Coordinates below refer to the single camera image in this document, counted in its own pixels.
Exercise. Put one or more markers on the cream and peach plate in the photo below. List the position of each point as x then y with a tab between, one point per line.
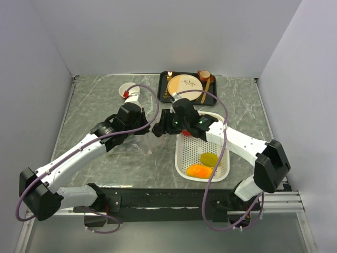
185	82

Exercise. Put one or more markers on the orange mango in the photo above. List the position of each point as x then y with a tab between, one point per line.
199	171

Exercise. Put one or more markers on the white plastic basket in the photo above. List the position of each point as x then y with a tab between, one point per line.
188	152

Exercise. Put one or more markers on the gold fork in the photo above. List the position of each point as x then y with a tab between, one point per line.
168	78

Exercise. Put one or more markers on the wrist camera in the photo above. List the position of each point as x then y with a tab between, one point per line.
134	98
174	97

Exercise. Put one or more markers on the yellow-green mango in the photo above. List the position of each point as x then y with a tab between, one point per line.
209	159

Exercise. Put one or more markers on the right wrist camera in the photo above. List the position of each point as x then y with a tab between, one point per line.
174	97

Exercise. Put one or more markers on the aluminium rail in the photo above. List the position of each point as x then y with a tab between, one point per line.
279	202

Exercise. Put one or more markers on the red strawberry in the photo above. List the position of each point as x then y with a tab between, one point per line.
184	132

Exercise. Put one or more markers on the small brown cup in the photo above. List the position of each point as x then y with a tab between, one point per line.
204	75

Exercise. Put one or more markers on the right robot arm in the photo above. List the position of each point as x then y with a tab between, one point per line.
269	160

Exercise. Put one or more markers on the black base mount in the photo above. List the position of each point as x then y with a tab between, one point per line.
146	205

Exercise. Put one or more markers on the white and brown bowl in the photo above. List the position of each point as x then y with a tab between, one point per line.
131	91

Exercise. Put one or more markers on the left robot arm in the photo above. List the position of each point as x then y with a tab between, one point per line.
42	191

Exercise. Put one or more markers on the gold spoon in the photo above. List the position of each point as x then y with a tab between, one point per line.
212	80

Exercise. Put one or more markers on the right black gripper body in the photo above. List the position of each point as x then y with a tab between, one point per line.
174	126

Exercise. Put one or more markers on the gold knife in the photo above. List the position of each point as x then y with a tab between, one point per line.
206	91

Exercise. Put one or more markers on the clear zip top bag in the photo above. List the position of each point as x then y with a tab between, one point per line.
143	144

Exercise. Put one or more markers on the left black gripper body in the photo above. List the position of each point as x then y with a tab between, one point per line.
140	122

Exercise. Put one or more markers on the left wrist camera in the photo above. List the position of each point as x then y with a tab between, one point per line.
134	98

